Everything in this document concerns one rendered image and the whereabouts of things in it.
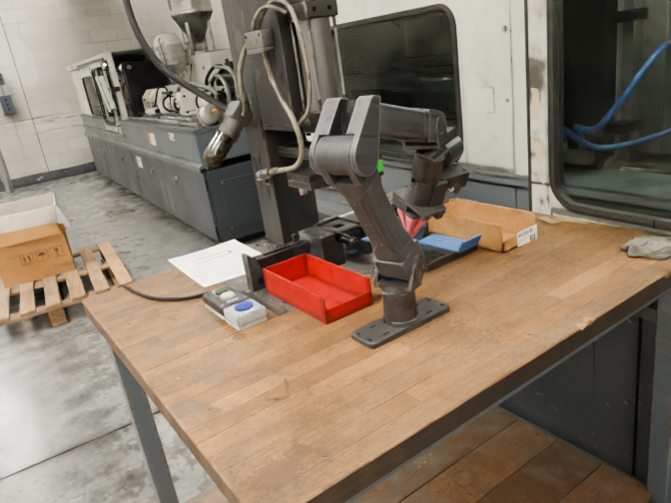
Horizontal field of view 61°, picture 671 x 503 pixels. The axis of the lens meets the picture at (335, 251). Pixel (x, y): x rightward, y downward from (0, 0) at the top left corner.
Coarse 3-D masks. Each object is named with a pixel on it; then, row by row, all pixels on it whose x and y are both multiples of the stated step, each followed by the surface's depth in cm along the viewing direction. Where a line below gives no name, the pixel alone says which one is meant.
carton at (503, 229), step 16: (448, 208) 155; (464, 208) 155; (480, 208) 151; (496, 208) 146; (432, 224) 151; (448, 224) 146; (464, 224) 141; (480, 224) 136; (496, 224) 133; (512, 224) 143; (528, 224) 139; (480, 240) 138; (496, 240) 134; (512, 240) 135; (528, 240) 138
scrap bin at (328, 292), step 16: (304, 256) 135; (272, 272) 126; (288, 272) 134; (304, 272) 136; (320, 272) 132; (336, 272) 126; (352, 272) 120; (272, 288) 128; (288, 288) 122; (304, 288) 115; (320, 288) 128; (336, 288) 127; (352, 288) 122; (368, 288) 117; (304, 304) 118; (320, 304) 112; (336, 304) 119; (352, 304) 115; (368, 304) 117; (320, 320) 114
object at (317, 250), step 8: (352, 232) 142; (312, 240) 140; (328, 240) 138; (360, 240) 147; (312, 248) 141; (320, 248) 138; (328, 248) 138; (336, 248) 140; (352, 248) 151; (360, 248) 148; (368, 248) 146; (320, 256) 139; (328, 256) 139; (336, 256) 140; (344, 256) 142; (336, 264) 141
